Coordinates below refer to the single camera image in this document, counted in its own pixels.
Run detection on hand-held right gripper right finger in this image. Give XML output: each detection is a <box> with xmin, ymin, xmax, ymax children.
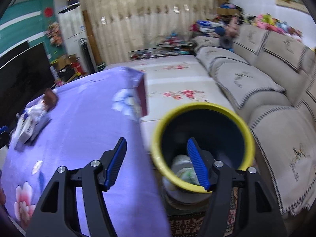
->
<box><xmin>187</xmin><ymin>138</ymin><xmax>288</xmax><ymax>237</ymax></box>

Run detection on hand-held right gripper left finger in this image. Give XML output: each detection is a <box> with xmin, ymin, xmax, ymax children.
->
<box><xmin>30</xmin><ymin>137</ymin><xmax>127</xmax><ymax>237</ymax></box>

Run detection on white tissue box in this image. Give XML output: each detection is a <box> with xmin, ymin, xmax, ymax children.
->
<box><xmin>13</xmin><ymin>109</ymin><xmax>52</xmax><ymax>151</ymax></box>

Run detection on yellow rimmed trash bin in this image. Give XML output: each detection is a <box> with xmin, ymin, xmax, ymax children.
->
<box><xmin>150</xmin><ymin>102</ymin><xmax>255</xmax><ymax>205</ymax></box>

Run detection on white tissue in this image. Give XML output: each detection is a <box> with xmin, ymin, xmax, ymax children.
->
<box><xmin>25</xmin><ymin>101</ymin><xmax>47</xmax><ymax>116</ymax></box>

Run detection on brown snack wrapper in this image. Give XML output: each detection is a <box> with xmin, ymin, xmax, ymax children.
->
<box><xmin>44</xmin><ymin>89</ymin><xmax>59</xmax><ymax>110</ymax></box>

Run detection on purple floral blanket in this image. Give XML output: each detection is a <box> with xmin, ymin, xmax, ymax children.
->
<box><xmin>0</xmin><ymin>67</ymin><xmax>173</xmax><ymax>237</ymax></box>

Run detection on large black television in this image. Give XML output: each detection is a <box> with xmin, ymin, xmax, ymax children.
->
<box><xmin>0</xmin><ymin>42</ymin><xmax>56</xmax><ymax>126</ymax></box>

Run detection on patterned rug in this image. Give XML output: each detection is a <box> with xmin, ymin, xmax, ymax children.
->
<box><xmin>168</xmin><ymin>188</ymin><xmax>239</xmax><ymax>237</ymax></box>

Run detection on daybed with floral sheet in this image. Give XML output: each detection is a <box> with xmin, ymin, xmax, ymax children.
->
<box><xmin>102</xmin><ymin>54</ymin><xmax>235</xmax><ymax>139</ymax></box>

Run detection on black monitor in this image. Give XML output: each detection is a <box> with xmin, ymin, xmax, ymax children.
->
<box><xmin>0</xmin><ymin>40</ymin><xmax>29</xmax><ymax>63</ymax></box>

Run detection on open cardboard boxes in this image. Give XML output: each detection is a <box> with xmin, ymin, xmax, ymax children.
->
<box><xmin>51</xmin><ymin>54</ymin><xmax>84</xmax><ymax>82</ymax></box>

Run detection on beige sofa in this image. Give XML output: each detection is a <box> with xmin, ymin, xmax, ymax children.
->
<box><xmin>191</xmin><ymin>23</ymin><xmax>316</xmax><ymax>218</ymax></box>

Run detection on black tower fan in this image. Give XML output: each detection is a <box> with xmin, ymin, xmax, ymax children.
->
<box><xmin>78</xmin><ymin>38</ymin><xmax>97</xmax><ymax>76</ymax></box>

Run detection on hanging artificial flowers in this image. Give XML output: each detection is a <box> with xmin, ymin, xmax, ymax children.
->
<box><xmin>44</xmin><ymin>22</ymin><xmax>62</xmax><ymax>46</ymax></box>

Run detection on grey round cushion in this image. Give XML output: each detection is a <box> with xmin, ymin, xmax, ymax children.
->
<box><xmin>220</xmin><ymin>36</ymin><xmax>234</xmax><ymax>50</ymax></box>

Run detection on white standing air conditioner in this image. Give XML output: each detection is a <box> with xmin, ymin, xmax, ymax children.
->
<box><xmin>58</xmin><ymin>5</ymin><xmax>87</xmax><ymax>62</ymax></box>

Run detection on pile of toys and bags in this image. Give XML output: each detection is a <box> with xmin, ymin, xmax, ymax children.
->
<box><xmin>191</xmin><ymin>2</ymin><xmax>244</xmax><ymax>39</ymax></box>

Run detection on beige curtain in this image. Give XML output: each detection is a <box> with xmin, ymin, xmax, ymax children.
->
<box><xmin>79</xmin><ymin>0</ymin><xmax>218</xmax><ymax>65</ymax></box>

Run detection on row of plush toys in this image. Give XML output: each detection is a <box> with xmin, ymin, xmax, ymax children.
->
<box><xmin>247</xmin><ymin>13</ymin><xmax>304</xmax><ymax>36</ymax></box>

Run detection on stack of cardboard boxes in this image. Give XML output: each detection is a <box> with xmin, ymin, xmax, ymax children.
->
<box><xmin>215</xmin><ymin>0</ymin><xmax>237</xmax><ymax>15</ymax></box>

